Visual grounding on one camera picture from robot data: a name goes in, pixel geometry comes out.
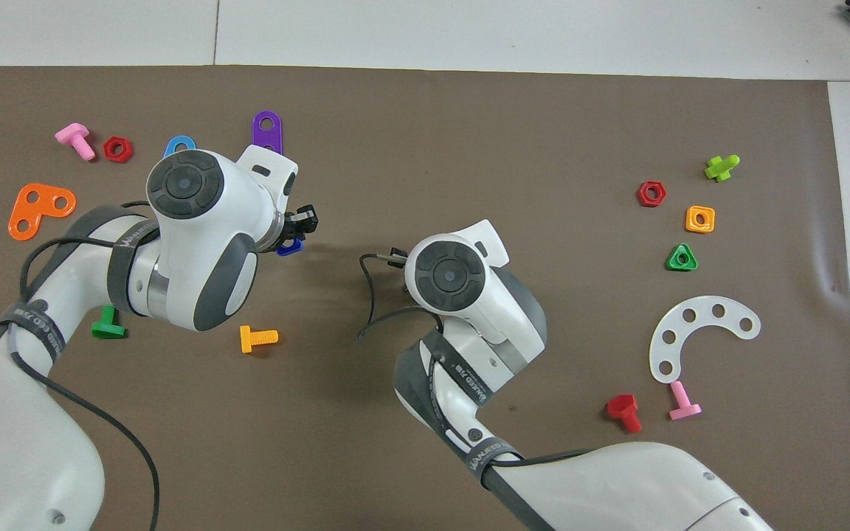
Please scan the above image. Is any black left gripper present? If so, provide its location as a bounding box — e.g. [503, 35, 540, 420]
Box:
[276, 204, 320, 249]

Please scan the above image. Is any orange plastic screw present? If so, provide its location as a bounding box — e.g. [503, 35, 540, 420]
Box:
[239, 324, 280, 355]

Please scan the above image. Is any pink plastic screw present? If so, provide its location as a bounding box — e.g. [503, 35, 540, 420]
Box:
[54, 122, 97, 162]
[668, 381, 702, 421]

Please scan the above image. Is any red plastic screw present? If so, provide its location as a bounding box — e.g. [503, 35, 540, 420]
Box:
[607, 395, 643, 434]

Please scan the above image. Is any green triangular plastic nut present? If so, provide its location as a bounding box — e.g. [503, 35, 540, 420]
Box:
[666, 243, 699, 272]

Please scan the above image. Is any lime green plastic screw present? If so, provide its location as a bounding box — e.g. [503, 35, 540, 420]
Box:
[704, 154, 741, 183]

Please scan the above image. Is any purple four-hole plate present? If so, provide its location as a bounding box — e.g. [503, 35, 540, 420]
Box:
[252, 111, 283, 156]

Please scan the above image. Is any brown table mat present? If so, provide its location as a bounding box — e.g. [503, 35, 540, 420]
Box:
[0, 65, 850, 531]

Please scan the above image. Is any orange heart-shaped plate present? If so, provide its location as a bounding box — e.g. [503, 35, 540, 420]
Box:
[8, 183, 77, 242]

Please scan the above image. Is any white curved perforated plate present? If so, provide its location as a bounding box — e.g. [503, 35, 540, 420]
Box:
[649, 296, 761, 384]

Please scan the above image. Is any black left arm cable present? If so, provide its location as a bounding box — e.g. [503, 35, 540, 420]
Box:
[10, 199, 162, 531]

